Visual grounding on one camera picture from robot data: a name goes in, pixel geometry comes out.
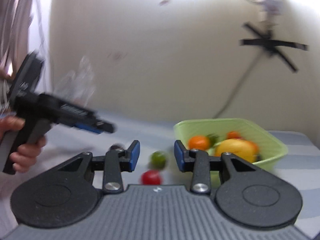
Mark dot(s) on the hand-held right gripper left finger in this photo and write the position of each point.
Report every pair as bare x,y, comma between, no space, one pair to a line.
134,155

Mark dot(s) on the yellow grapefruit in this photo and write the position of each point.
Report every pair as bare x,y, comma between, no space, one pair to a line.
235,150

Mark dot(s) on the small mandarin orange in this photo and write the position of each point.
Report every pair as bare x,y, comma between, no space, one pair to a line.
233,135

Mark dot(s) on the large mandarin orange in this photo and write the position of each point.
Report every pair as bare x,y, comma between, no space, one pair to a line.
198,142

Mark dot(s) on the green plastic basket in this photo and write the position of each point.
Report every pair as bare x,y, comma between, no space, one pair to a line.
270,142

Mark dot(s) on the red cherry tomato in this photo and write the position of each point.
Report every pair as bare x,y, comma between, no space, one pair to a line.
150,177

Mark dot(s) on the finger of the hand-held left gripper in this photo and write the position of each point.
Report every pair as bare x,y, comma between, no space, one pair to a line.
105,127

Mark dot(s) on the person's left hand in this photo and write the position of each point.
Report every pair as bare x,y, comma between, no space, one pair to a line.
27,155

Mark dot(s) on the clear plastic bag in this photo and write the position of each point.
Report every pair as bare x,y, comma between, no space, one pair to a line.
77,85

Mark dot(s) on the green lime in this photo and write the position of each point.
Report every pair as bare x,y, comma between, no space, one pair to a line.
158,159

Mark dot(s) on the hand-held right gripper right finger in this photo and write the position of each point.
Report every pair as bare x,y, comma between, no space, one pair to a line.
179,155

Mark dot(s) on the dark purple plum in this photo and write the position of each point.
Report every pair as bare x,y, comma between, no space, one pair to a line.
117,147

